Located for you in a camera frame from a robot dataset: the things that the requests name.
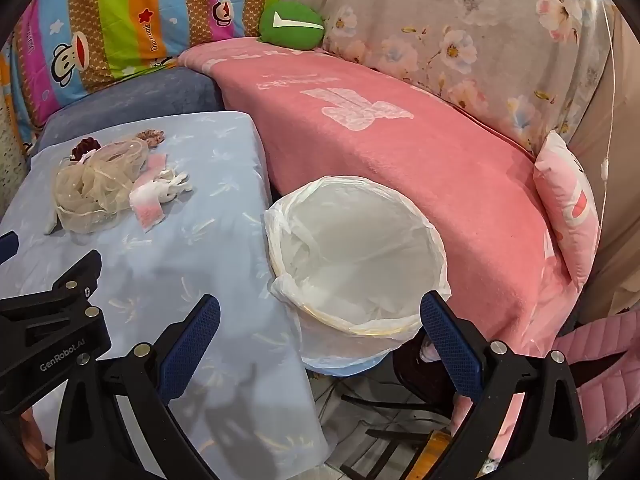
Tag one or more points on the pink blanket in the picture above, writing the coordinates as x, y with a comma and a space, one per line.
400, 160

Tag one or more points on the grey floral blanket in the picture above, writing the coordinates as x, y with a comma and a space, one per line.
425, 20

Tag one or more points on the dark red scrunchie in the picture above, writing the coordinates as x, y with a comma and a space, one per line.
85, 147

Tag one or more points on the striped cartoon printed quilt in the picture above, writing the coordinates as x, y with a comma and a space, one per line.
100, 25

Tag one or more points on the brown patterned scrunchie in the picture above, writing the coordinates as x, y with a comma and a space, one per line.
152, 136

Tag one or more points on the black chair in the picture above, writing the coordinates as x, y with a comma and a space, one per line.
410, 375

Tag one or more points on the pink and white cloth piece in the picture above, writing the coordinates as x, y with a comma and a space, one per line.
150, 210

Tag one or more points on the beige tulle fabric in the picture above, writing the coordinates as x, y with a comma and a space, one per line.
90, 190

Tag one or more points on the green round cushion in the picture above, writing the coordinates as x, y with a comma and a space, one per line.
280, 37

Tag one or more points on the bin with white plastic liner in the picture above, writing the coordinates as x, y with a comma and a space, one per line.
350, 240

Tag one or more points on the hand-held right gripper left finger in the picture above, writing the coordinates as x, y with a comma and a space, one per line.
192, 345

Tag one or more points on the pink padded jacket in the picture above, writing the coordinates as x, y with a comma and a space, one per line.
605, 340

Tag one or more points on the white glove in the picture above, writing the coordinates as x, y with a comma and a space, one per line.
167, 190

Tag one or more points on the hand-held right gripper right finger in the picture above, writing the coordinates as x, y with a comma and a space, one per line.
450, 345

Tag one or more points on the beige curtain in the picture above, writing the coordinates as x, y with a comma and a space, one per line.
620, 185

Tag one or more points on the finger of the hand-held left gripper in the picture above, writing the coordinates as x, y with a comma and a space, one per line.
7, 246
82, 275

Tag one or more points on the blue-grey sofa cushion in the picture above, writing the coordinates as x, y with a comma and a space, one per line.
150, 95

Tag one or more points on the pink pillow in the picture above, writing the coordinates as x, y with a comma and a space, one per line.
565, 200

